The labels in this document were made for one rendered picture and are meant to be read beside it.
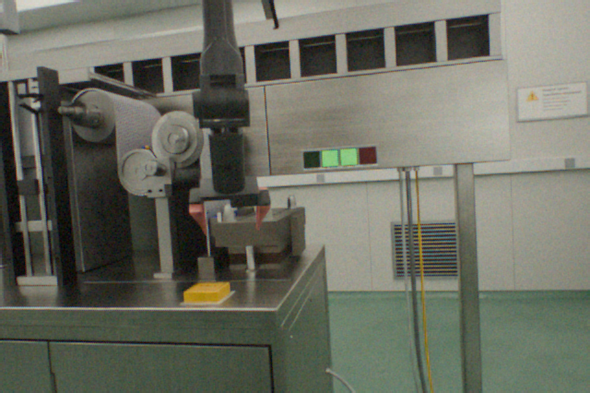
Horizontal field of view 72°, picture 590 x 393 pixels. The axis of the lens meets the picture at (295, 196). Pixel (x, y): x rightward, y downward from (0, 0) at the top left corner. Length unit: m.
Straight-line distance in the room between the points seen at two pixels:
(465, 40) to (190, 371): 1.22
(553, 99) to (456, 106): 2.61
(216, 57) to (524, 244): 3.47
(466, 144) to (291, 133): 0.54
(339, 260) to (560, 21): 2.65
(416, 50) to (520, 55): 2.52
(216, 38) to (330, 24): 0.79
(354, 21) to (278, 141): 0.45
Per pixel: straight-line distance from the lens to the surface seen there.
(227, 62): 0.64
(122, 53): 1.65
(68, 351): 1.04
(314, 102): 1.35
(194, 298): 0.83
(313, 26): 1.41
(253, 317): 0.77
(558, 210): 3.93
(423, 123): 1.33
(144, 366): 0.94
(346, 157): 1.31
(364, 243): 3.70
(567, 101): 3.95
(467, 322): 1.60
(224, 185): 0.70
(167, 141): 1.10
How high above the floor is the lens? 1.14
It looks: 3 degrees down
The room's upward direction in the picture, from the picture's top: 4 degrees counter-clockwise
